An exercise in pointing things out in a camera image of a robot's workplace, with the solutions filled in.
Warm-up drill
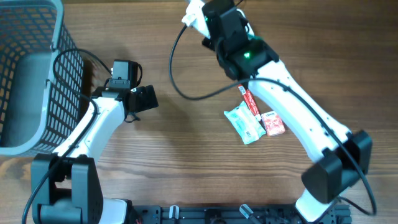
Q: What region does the white barcode scanner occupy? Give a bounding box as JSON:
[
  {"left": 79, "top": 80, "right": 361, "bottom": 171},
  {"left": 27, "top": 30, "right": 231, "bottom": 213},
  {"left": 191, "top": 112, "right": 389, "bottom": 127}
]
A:
[{"left": 237, "top": 9, "right": 255, "bottom": 39}]

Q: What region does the black camera cable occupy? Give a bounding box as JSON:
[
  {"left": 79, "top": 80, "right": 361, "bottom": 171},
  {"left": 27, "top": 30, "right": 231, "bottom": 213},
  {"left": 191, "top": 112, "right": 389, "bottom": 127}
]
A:
[
  {"left": 169, "top": 24, "right": 377, "bottom": 216},
  {"left": 21, "top": 48, "right": 113, "bottom": 224}
]

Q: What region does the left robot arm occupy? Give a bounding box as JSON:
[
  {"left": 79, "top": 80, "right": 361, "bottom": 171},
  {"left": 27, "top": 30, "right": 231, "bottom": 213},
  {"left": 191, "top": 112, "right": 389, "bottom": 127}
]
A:
[{"left": 27, "top": 60, "right": 159, "bottom": 223}]

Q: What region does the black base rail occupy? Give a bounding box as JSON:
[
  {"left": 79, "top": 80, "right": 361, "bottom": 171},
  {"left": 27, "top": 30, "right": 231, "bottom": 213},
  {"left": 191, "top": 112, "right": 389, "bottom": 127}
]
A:
[{"left": 124, "top": 203, "right": 352, "bottom": 224}]

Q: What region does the black right camera cable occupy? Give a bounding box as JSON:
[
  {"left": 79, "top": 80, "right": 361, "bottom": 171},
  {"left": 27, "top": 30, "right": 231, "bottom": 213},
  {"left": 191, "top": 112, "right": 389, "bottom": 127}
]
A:
[{"left": 169, "top": 24, "right": 377, "bottom": 216}]

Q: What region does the dark grey mesh basket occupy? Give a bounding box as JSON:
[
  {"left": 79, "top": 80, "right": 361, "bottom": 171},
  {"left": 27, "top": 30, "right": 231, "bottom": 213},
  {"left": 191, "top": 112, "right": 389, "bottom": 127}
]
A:
[{"left": 1, "top": 0, "right": 83, "bottom": 157}]

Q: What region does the red white tube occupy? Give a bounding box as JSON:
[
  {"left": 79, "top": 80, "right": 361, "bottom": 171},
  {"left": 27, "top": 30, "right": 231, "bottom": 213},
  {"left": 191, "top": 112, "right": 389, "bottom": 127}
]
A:
[{"left": 238, "top": 85, "right": 262, "bottom": 122}]

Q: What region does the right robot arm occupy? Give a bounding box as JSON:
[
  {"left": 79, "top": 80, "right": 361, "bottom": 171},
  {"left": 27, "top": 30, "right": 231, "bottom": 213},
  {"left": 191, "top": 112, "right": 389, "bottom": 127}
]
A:
[{"left": 185, "top": 1, "right": 373, "bottom": 223}]

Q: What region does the light teal sachet pack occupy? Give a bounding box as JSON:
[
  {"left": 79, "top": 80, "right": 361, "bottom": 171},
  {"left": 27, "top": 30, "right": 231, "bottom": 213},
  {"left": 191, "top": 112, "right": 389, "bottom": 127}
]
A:
[{"left": 224, "top": 101, "right": 266, "bottom": 145}]

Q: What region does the black left camera cable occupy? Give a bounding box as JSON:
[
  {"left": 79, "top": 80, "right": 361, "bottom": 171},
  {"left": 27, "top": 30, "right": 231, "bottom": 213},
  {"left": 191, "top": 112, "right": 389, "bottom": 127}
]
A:
[{"left": 21, "top": 48, "right": 113, "bottom": 224}]

